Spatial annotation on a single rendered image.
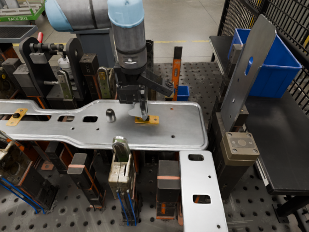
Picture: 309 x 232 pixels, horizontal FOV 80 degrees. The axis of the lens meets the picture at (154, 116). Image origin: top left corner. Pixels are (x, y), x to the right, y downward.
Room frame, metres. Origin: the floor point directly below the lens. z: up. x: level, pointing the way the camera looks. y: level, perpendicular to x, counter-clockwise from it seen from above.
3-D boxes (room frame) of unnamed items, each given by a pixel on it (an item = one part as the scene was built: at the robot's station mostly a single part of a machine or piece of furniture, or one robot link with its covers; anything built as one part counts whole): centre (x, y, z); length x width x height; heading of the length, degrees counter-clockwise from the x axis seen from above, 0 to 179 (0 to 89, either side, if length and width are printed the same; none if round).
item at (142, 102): (0.42, 0.04, 1.10); 0.05 x 0.02 x 0.09; 178
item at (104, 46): (1.09, 0.34, 0.90); 0.21 x 0.21 x 0.40; 3
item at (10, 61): (0.67, 0.58, 0.90); 0.05 x 0.05 x 0.40; 88
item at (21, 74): (0.66, 0.52, 0.89); 0.13 x 0.11 x 0.38; 178
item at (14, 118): (0.46, 0.49, 1.01); 0.08 x 0.04 x 0.01; 178
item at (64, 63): (0.66, 0.39, 0.94); 0.18 x 0.13 x 0.49; 88
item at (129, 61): (0.44, 0.06, 1.24); 0.08 x 0.08 x 0.05
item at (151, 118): (0.44, 0.03, 1.01); 0.08 x 0.04 x 0.01; 88
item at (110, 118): (0.45, 0.15, 1.02); 0.03 x 0.03 x 0.07
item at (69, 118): (0.45, 0.31, 0.84); 0.12 x 0.05 x 0.29; 178
